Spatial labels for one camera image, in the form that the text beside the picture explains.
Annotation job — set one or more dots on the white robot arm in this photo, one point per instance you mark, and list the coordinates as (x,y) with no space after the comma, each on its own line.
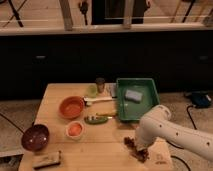
(156,123)

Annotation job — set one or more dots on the dark blue floor device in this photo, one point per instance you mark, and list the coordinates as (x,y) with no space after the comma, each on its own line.
(201,100)

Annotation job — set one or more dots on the small white orange bowl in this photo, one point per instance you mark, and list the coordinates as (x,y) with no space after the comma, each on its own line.
(74,130)

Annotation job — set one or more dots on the orange red bowl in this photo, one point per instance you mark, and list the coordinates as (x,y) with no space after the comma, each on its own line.
(71,107)

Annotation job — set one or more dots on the green plastic tray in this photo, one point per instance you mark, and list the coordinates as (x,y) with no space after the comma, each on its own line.
(131,111)

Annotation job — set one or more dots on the blue grey sponge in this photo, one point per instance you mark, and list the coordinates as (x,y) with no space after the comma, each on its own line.
(133,95)

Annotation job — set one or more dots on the dark purple bowl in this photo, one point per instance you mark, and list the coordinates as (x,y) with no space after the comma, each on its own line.
(35,138)

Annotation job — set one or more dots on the grey metal object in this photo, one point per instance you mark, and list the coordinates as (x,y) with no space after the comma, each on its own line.
(113,90)

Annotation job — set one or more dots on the light green cup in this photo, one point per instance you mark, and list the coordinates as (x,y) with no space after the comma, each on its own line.
(91,91)

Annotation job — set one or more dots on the wooden block eraser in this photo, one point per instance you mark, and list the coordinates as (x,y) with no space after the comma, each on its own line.
(46,160)

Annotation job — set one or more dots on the bunch of dark grapes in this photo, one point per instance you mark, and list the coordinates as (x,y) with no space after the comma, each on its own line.
(141,156)

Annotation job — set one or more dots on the small brown jar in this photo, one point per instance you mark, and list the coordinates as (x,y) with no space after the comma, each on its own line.
(100,83)

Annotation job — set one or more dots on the white handled brush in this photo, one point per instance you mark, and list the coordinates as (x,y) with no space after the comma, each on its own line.
(89,101)

